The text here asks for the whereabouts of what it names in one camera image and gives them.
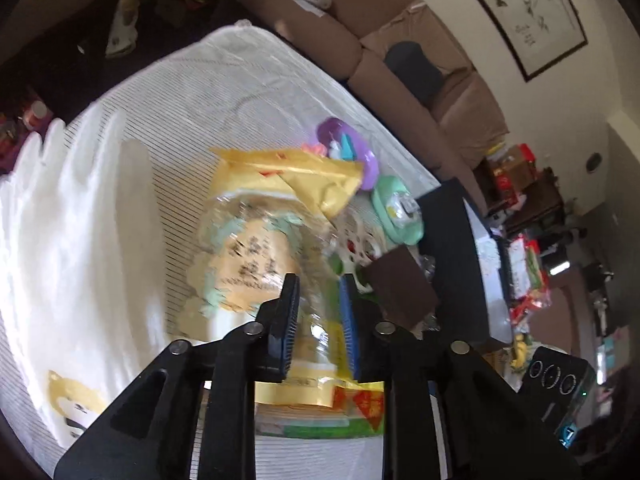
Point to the pile of red snack packets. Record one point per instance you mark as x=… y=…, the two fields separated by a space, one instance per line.
x=527 y=280

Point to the white round holder teal stick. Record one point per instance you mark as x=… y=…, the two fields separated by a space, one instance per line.
x=342 y=147

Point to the white tape roll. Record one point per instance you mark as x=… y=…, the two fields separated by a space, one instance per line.
x=402 y=207

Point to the framed wall painting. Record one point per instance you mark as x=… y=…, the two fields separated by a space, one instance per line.
x=520 y=5

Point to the black rectangular box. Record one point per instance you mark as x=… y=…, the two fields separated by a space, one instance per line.
x=450 y=240

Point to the white plastic bag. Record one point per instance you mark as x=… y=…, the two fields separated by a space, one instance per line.
x=65 y=260

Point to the white glove carton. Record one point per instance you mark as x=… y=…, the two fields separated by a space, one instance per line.
x=487 y=255

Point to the pile of pink flower clips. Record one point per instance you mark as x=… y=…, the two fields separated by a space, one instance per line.
x=314 y=148

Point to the brown sofa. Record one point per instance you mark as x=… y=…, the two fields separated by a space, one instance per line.
x=400 y=15

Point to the stack of cardboard boxes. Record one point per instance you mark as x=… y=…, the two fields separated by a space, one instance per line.
x=512 y=170

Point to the purple plastic plate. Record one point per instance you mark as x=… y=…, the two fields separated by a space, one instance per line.
x=365 y=160

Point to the yellow topped snack packet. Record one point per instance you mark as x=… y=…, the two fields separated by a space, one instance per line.
x=250 y=260

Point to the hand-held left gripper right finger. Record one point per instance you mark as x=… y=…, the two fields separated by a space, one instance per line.
x=347 y=330

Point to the brown sanding sponge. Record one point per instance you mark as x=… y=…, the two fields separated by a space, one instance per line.
x=400 y=285

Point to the round wall clock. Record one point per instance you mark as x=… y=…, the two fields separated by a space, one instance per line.
x=593 y=162

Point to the dark blue pillow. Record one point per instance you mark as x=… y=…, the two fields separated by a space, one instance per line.
x=415 y=70

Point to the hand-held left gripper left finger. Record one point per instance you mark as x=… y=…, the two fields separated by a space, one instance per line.
x=282 y=340

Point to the green plastic plate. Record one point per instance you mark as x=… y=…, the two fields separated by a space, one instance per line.
x=400 y=230

